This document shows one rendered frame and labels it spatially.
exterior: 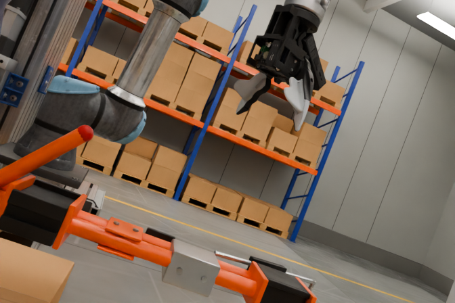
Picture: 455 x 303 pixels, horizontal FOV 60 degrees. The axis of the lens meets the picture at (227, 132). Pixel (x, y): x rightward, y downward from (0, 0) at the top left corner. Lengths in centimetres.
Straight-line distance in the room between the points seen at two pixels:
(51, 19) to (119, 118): 36
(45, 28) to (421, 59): 1119
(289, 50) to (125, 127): 59
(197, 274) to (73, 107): 63
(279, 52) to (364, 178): 1040
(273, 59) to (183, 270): 36
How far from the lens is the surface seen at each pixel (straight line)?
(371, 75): 1098
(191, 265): 56
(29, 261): 77
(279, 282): 59
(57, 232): 55
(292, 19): 70
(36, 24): 128
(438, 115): 1229
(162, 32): 111
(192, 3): 113
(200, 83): 786
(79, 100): 106
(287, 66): 68
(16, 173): 58
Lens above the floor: 124
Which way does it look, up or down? 3 degrees up
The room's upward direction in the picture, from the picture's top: 22 degrees clockwise
